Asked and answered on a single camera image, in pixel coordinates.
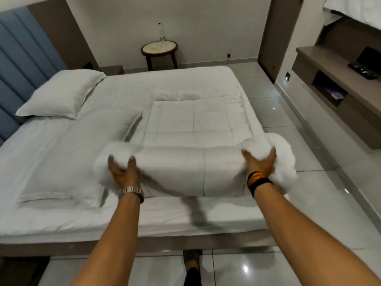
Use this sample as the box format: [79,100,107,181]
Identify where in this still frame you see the black trousers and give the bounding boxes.
[183,266,202,286]

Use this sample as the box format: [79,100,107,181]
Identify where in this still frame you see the person's left forearm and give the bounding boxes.
[71,193,141,286]

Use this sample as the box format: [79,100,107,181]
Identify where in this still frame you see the purple booklet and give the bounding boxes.
[323,87,347,100]

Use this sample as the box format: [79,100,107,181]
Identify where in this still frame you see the black remote control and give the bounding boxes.
[347,62,379,80]

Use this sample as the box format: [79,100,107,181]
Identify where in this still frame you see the brown wall desk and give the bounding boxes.
[291,46,381,150]

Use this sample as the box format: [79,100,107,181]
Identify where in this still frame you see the black orange wristband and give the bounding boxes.
[246,171,274,197]

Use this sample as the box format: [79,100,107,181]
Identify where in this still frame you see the brown nightstand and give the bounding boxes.
[100,64,125,76]

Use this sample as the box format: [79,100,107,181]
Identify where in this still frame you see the silver wristwatch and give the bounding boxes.
[118,186,145,204]

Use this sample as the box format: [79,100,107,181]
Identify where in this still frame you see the brown door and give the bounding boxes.
[257,0,306,84]

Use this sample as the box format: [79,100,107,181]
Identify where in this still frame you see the grey slipper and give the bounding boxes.
[183,250,203,273]

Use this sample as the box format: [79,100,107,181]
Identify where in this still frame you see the person's right hand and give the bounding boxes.
[241,147,277,178]

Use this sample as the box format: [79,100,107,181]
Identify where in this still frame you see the person's right forearm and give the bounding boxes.
[254,183,381,286]

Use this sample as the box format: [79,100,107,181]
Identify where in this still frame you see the person's left hand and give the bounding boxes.
[108,155,140,191]

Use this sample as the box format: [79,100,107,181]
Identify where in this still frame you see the round wooden side table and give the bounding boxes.
[140,41,179,72]

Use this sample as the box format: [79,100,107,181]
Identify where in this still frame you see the blue padded headboard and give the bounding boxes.
[0,7,68,146]

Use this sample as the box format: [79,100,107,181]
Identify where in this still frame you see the white hanging cloth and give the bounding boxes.
[323,0,381,27]

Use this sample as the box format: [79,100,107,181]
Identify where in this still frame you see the white quilted duvet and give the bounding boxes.
[92,87,298,199]

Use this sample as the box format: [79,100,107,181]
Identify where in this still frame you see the white pillow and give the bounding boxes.
[15,69,107,120]
[17,110,143,209]

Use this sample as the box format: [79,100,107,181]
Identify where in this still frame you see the white bed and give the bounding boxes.
[0,66,277,258]

